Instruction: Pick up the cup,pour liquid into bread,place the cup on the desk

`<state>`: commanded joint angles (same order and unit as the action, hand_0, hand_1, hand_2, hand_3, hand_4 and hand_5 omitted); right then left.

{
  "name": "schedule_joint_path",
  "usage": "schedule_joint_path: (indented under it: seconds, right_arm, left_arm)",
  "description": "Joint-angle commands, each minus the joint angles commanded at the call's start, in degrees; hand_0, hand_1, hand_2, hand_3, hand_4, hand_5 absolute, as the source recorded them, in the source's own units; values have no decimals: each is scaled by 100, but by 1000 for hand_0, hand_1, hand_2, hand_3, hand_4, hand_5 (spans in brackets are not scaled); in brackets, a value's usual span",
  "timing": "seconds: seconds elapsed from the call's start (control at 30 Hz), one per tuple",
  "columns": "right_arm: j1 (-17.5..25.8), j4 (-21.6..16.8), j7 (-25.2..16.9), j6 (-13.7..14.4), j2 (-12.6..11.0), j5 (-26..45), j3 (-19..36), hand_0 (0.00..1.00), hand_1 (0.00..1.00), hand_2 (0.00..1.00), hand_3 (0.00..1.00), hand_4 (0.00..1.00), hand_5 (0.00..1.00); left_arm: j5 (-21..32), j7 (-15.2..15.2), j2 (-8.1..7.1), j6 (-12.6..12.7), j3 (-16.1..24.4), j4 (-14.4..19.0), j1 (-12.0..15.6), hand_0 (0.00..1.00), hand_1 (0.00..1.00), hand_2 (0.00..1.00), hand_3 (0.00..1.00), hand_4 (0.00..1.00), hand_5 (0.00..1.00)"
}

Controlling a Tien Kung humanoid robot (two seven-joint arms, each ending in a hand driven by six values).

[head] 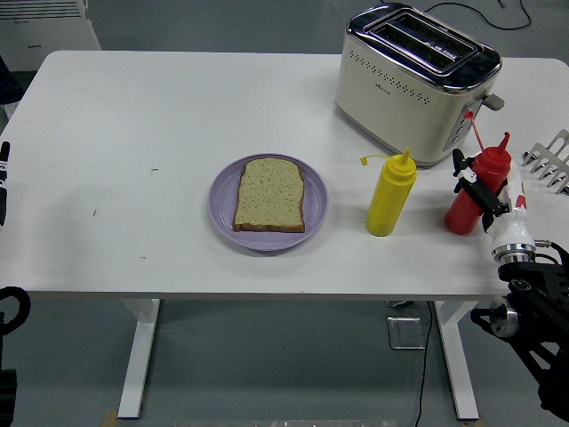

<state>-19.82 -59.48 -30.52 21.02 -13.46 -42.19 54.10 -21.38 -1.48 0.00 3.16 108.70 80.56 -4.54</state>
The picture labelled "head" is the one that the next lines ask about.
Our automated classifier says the white air conditioner unit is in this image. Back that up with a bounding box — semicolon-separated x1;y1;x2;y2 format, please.
0;0;102;72

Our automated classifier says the purple plate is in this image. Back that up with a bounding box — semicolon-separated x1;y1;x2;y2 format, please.
207;153;330;253

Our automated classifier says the thin black power cable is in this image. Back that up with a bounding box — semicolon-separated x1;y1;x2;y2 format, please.
413;301;435;427

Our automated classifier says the cream and chrome toaster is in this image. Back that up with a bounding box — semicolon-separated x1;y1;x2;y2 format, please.
333;2;506;169

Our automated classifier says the yellow squeeze bottle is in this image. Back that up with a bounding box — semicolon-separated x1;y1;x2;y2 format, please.
358;147;418;238

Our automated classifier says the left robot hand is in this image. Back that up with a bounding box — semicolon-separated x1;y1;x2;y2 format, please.
0;141;12;229

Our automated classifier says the metal toast rack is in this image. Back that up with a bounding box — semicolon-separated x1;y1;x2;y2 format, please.
520;129;569;196

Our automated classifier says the white table leg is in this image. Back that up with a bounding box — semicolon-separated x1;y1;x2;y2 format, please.
116;298;162;420
433;300;481;422

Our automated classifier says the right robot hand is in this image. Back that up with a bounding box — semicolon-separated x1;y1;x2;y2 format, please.
451;148;538;254

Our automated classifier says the black cable on floor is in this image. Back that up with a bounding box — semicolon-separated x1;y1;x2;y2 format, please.
424;0;533;31

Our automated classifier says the red squeeze bottle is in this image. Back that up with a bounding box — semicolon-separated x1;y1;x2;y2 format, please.
444;109;513;237

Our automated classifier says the metal floor outlet box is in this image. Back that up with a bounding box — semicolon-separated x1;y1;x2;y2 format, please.
386;315;428;351

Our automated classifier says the slice of bread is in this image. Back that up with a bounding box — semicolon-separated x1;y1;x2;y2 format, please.
231;157;307;234

